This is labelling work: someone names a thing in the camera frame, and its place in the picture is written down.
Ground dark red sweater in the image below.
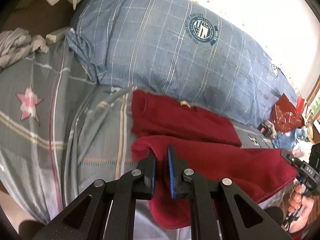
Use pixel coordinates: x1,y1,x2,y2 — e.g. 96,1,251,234
131,90,296,229

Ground person's right hand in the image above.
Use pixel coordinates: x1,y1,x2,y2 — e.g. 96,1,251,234
287,184,315,233

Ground red plastic bag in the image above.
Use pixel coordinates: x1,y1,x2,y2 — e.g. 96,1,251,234
270,94,305,133

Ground dark small bottles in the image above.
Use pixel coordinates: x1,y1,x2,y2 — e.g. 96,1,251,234
258,120,275,138

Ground grey plaid bed quilt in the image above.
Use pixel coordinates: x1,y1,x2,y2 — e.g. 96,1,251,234
1,41,136,226

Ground blue plaid pillow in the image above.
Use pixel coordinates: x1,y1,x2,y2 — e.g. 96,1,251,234
66,0,297,126

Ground small white box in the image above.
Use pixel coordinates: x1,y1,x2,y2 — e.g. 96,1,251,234
45,27,68,45

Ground crumpled grey white cloth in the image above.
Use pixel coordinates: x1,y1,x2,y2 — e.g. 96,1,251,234
1,28,49,70

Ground blue cloth with cord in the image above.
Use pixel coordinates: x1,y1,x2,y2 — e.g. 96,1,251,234
272,126,308,151

